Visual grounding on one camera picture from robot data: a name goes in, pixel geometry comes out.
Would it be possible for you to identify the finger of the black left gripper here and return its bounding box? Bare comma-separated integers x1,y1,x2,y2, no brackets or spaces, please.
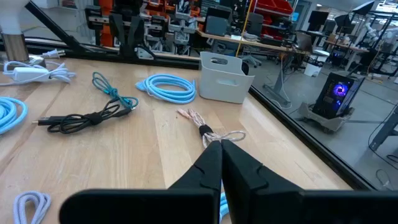
127,15,146,58
108,14,127,58

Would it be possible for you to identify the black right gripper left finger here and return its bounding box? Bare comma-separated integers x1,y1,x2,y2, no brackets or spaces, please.
58,140,223,224

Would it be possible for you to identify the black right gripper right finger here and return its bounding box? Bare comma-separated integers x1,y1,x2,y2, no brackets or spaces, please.
220,139,398,224

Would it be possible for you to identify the teal black braided cable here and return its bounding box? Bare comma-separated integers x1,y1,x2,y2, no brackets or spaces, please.
91,72,139,110

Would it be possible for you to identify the white braided cable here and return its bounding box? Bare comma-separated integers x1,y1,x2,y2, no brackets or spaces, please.
12,190,52,224

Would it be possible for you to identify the parts bin rack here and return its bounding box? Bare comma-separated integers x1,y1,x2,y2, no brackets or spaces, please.
141,0,201,55

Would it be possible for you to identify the black computer monitor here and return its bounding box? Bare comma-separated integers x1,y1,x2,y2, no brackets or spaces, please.
205,6,231,37

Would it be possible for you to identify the white power plug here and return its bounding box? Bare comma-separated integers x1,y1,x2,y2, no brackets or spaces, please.
42,49,66,59

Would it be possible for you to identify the wooden office desk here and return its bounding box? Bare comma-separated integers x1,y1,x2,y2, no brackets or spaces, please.
195,29,308,108

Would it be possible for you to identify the white plastic storage bin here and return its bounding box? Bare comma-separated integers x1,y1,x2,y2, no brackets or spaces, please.
198,51,255,105

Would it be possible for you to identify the grey rolling cart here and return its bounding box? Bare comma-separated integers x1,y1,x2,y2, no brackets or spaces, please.
297,101,355,134

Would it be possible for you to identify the grey office chair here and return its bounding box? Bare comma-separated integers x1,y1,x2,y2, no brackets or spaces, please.
241,12,265,68

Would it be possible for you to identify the red shelving unit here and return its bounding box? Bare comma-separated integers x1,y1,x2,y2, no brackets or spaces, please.
251,0,295,40

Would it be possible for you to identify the computer tower with glowing fan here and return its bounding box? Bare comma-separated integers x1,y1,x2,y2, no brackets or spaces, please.
312,72,366,121

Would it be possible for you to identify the white trash bin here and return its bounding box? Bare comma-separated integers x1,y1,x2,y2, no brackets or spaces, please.
303,49,330,78

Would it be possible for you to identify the grey laptop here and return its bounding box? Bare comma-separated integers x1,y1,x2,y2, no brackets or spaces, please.
295,30,314,53

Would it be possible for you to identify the white metal corner bracket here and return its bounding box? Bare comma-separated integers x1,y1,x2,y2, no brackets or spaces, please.
136,46,155,60

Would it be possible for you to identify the black frame strut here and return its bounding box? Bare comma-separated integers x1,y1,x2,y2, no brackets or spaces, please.
24,0,85,52

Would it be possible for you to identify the pink braided cable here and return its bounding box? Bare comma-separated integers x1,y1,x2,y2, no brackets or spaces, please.
177,108,246,149

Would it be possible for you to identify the yellow hanging cord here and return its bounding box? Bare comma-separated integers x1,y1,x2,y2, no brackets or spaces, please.
235,0,253,58

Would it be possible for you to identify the black bundled usb cable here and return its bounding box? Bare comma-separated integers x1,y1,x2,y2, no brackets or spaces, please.
32,98,133,134

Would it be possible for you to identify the white charger with cable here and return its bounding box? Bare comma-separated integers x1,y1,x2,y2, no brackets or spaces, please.
0,60,77,87

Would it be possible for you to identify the white post with brass base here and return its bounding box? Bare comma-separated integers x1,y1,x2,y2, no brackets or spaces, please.
0,0,30,62

